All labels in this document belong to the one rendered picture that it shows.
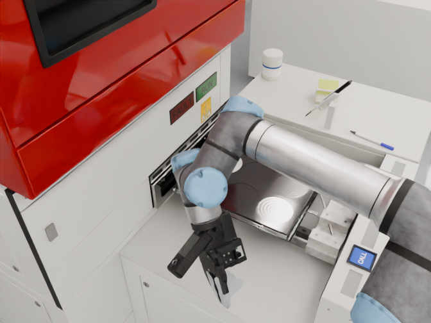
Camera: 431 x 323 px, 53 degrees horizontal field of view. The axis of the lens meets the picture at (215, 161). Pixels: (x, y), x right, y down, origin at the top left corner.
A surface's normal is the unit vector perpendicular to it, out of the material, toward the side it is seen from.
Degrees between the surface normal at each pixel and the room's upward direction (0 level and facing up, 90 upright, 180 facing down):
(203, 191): 57
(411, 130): 0
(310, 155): 26
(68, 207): 90
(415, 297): 42
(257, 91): 0
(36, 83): 90
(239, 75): 0
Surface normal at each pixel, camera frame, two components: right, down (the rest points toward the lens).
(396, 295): -0.57, -0.33
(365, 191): -0.45, -0.13
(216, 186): 0.22, 0.11
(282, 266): 0.00, -0.76
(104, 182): 0.86, 0.33
